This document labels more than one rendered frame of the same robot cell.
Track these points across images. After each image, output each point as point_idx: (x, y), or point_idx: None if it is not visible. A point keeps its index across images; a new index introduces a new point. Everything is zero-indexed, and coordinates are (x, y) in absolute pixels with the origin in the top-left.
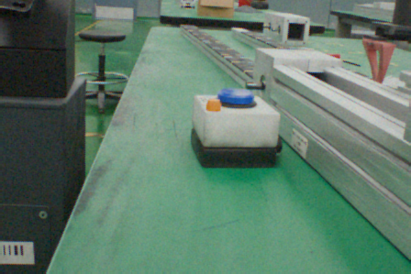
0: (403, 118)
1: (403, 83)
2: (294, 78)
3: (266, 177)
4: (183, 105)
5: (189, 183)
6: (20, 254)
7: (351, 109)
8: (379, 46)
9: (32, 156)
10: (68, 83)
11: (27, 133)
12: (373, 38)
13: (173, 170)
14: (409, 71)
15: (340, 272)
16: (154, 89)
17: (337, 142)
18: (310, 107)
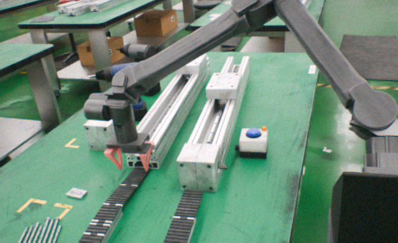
0: (209, 118)
1: (32, 239)
2: (224, 133)
3: None
4: (255, 197)
5: (274, 138)
6: None
7: (231, 111)
8: (153, 145)
9: None
10: (331, 216)
11: None
12: (150, 145)
13: (277, 144)
14: (155, 142)
15: (253, 116)
16: (267, 231)
17: (231, 123)
18: (227, 130)
